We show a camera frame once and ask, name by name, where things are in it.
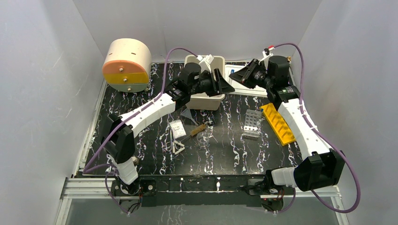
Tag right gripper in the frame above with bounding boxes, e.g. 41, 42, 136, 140
229, 59, 273, 90

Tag clear acrylic tube rack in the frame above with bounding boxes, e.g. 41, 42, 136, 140
242, 109, 262, 139

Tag yellow test tube rack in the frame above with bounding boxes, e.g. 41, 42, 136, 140
260, 103, 296, 146

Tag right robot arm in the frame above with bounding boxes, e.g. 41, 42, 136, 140
229, 56, 344, 194

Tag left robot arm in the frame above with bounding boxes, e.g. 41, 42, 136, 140
100, 63, 235, 195

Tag white bin lid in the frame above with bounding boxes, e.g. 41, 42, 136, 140
224, 64, 267, 98

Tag beige plastic bin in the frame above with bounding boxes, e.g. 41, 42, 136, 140
186, 55, 225, 111

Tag clear plastic funnel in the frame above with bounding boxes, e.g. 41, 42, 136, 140
181, 108, 198, 126

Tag clear glass beaker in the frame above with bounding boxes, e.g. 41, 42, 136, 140
196, 131, 211, 149

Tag white paper tag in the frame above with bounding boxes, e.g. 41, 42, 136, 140
169, 120, 186, 139

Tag white clay triangle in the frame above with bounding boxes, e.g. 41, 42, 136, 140
172, 141, 185, 155

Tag round beige drawer cabinet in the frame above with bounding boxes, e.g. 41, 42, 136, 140
102, 38, 152, 93

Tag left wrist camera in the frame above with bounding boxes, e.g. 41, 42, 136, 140
196, 54, 214, 73

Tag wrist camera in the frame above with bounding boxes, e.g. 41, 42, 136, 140
260, 45, 275, 62
196, 54, 214, 73

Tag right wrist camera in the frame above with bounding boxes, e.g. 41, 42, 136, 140
260, 45, 275, 62

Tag black base frame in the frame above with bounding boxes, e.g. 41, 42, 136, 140
109, 175, 294, 213

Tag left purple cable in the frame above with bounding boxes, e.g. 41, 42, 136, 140
82, 47, 203, 215

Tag purple cable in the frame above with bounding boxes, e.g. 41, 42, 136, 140
267, 43, 362, 215
82, 47, 203, 215

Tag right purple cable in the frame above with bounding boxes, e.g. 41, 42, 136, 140
267, 43, 362, 215

